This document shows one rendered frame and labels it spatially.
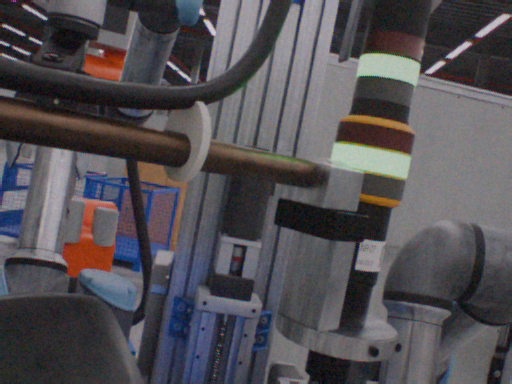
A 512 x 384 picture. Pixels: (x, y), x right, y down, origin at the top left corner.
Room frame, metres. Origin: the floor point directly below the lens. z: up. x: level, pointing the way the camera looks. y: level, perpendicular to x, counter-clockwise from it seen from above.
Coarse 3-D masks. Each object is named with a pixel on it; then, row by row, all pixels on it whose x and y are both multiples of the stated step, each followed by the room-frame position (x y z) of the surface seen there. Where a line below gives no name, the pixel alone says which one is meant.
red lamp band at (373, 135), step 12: (348, 132) 0.31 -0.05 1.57; (360, 132) 0.31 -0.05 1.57; (372, 132) 0.31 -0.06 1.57; (384, 132) 0.31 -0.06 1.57; (396, 132) 0.31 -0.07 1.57; (408, 132) 0.31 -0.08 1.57; (372, 144) 0.31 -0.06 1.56; (384, 144) 0.31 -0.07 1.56; (396, 144) 0.31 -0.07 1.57; (408, 144) 0.31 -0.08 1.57
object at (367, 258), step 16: (368, 208) 0.31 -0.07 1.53; (384, 208) 0.31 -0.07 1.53; (368, 224) 0.31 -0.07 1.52; (384, 224) 0.31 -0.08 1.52; (368, 240) 0.31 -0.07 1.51; (384, 240) 0.32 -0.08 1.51; (368, 256) 0.31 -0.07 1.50; (352, 272) 0.31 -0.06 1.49; (368, 272) 0.31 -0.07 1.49; (352, 288) 0.31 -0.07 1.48; (368, 288) 0.32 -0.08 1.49; (352, 304) 0.31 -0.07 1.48; (368, 304) 0.32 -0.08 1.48; (352, 320) 0.31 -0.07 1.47; (320, 368) 0.32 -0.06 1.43; (336, 368) 0.31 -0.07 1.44
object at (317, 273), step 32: (288, 192) 0.29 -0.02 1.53; (320, 192) 0.28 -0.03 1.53; (352, 192) 0.29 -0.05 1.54; (288, 224) 0.30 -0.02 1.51; (320, 224) 0.28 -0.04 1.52; (352, 224) 0.29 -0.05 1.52; (288, 256) 0.31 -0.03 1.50; (320, 256) 0.30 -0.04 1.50; (352, 256) 0.30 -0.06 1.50; (288, 288) 0.31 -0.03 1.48; (320, 288) 0.29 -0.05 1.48; (288, 320) 0.31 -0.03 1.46; (320, 320) 0.29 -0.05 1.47; (320, 352) 0.30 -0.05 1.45; (352, 352) 0.29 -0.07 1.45; (384, 352) 0.30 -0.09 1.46
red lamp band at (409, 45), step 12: (372, 36) 0.32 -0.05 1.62; (384, 36) 0.31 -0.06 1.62; (396, 36) 0.31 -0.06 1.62; (408, 36) 0.31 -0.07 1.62; (372, 48) 0.32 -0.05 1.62; (384, 48) 0.31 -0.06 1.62; (396, 48) 0.31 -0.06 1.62; (408, 48) 0.31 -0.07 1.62; (420, 48) 0.32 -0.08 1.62; (420, 60) 0.32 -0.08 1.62
